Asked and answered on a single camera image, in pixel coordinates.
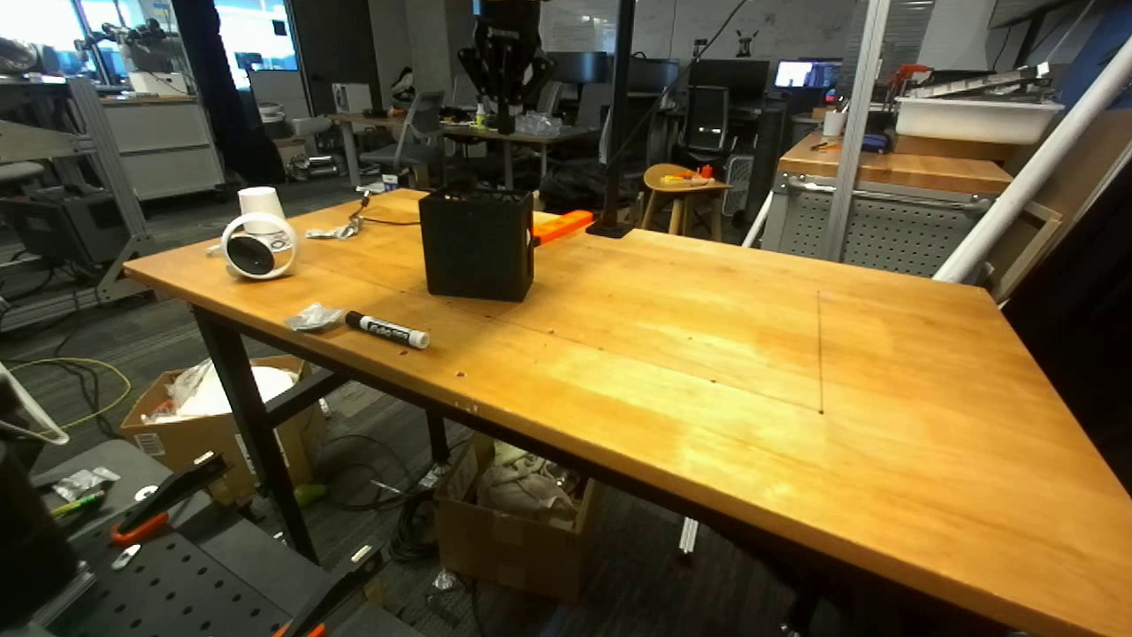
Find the white upright metal pole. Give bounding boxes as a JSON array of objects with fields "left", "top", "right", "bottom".
[{"left": 822, "top": 0, "right": 895, "bottom": 263}]

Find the black vertical stand pole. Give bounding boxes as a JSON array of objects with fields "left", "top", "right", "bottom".
[{"left": 601, "top": 0, "right": 639, "bottom": 234}]

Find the small crumpled foil wrapper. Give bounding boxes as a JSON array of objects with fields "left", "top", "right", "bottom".
[{"left": 288, "top": 301, "right": 347, "bottom": 337}]

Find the white VR controller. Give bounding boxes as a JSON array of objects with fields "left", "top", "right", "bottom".
[{"left": 216, "top": 185, "right": 303, "bottom": 283}]

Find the open brown cardboard box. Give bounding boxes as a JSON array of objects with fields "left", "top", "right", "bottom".
[{"left": 430, "top": 436, "right": 601, "bottom": 602}]

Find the cardboard box with white plastic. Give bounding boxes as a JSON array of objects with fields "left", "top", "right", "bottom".
[{"left": 121, "top": 355, "right": 330, "bottom": 510}]

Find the white drawer cabinet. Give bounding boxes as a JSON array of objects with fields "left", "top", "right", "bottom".
[{"left": 98, "top": 89, "right": 229, "bottom": 204}]

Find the lit computer monitor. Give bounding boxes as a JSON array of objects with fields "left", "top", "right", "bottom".
[{"left": 769, "top": 56, "right": 822, "bottom": 95}]

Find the wooden top workbench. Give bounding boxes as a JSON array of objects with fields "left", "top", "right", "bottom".
[{"left": 772, "top": 125, "right": 1065, "bottom": 285}]

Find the black pegboard cart top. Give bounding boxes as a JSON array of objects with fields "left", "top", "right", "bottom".
[{"left": 33, "top": 515, "right": 358, "bottom": 637}]

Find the orange rectangular block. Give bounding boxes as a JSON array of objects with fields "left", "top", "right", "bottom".
[{"left": 527, "top": 204, "right": 599, "bottom": 252}]

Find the black perforated box container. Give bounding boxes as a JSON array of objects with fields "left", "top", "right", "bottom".
[{"left": 417, "top": 185, "right": 541, "bottom": 304}]

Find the white plastic bin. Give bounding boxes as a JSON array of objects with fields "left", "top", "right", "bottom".
[{"left": 891, "top": 89, "right": 1067, "bottom": 149}]

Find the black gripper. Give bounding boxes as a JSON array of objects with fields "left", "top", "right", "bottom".
[{"left": 461, "top": 29, "right": 549, "bottom": 133}]

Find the black and white marker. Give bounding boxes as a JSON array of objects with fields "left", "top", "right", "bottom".
[{"left": 344, "top": 307, "right": 436, "bottom": 355}]

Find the round wooden stool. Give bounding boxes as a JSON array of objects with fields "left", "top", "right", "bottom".
[{"left": 635, "top": 158, "right": 732, "bottom": 240}]

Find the white slanted metal pole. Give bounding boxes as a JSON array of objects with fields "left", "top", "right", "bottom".
[{"left": 930, "top": 30, "right": 1132, "bottom": 285}]

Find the black clamp with orange grip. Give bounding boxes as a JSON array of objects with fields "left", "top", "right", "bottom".
[
  {"left": 265, "top": 540, "right": 384, "bottom": 637},
  {"left": 107, "top": 448, "right": 229, "bottom": 550}
]

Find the dark cluttered round table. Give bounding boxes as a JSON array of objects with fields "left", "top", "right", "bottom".
[{"left": 436, "top": 112, "right": 601, "bottom": 192}]

